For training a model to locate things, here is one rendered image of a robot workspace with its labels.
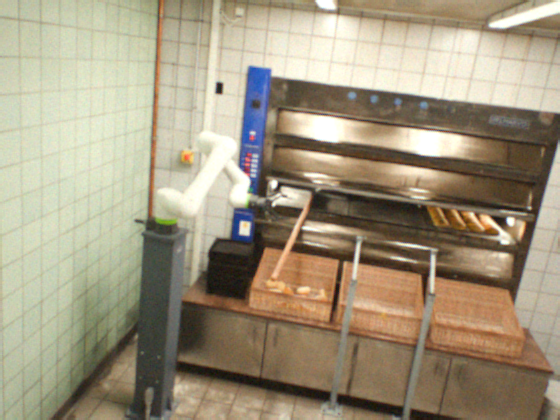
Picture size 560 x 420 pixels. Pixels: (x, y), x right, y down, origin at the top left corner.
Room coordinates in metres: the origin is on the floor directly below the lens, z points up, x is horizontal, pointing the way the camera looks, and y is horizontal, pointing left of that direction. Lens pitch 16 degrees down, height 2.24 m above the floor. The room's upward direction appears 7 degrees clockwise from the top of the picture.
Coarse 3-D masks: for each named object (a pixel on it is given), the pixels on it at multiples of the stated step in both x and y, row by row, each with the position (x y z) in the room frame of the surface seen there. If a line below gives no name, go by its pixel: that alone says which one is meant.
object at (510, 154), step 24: (288, 120) 3.70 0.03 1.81; (312, 120) 3.68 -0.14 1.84; (336, 120) 3.67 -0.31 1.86; (360, 120) 3.66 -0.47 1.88; (360, 144) 3.58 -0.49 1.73; (384, 144) 3.59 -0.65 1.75; (408, 144) 3.58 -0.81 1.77; (432, 144) 3.57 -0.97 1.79; (456, 144) 3.56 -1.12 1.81; (480, 144) 3.55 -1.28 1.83; (504, 144) 3.54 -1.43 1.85; (528, 144) 3.53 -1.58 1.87; (528, 168) 3.45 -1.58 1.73
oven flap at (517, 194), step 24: (288, 168) 3.66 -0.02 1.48; (312, 168) 3.65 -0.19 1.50; (336, 168) 3.64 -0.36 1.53; (360, 168) 3.63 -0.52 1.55; (384, 168) 3.62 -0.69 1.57; (408, 168) 3.61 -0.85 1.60; (432, 168) 3.60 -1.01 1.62; (432, 192) 3.52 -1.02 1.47; (456, 192) 3.53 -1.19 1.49; (480, 192) 3.52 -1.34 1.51; (504, 192) 3.51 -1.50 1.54; (528, 192) 3.50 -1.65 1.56
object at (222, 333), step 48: (192, 288) 3.39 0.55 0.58; (192, 336) 3.20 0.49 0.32; (240, 336) 3.16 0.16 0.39; (288, 336) 3.12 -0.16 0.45; (336, 336) 3.08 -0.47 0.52; (384, 336) 3.06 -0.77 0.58; (528, 336) 3.33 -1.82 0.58; (288, 384) 3.16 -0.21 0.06; (384, 384) 3.04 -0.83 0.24; (432, 384) 3.00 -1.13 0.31; (480, 384) 2.97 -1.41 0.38; (528, 384) 2.94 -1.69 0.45
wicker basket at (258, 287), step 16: (272, 256) 3.64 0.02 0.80; (288, 256) 3.64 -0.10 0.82; (304, 256) 3.62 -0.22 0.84; (272, 272) 3.61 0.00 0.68; (288, 272) 3.60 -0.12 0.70; (304, 272) 3.59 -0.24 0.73; (320, 272) 3.58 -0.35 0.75; (256, 288) 3.20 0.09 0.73; (272, 288) 3.54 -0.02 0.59; (256, 304) 3.20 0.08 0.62; (272, 304) 3.19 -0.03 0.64; (304, 304) 3.16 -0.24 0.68; (320, 304) 3.37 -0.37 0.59; (320, 320) 3.14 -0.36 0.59
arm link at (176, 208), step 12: (216, 144) 2.87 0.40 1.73; (228, 144) 2.85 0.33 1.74; (216, 156) 2.82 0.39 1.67; (228, 156) 2.85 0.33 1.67; (204, 168) 2.79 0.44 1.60; (216, 168) 2.80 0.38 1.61; (204, 180) 2.75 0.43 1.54; (192, 192) 2.70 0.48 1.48; (204, 192) 2.74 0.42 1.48; (180, 204) 2.66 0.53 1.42; (192, 204) 2.67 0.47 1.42; (180, 216) 2.66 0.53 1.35; (192, 216) 2.67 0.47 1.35
